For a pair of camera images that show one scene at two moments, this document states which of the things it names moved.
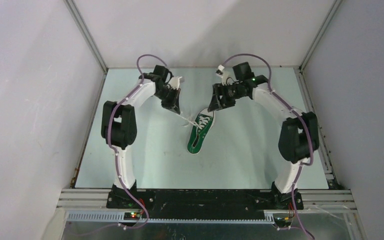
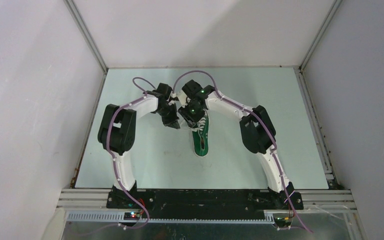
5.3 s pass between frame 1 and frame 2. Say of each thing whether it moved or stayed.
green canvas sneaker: moved
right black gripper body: moved
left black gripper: moved
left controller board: stayed
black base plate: stayed
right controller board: stayed
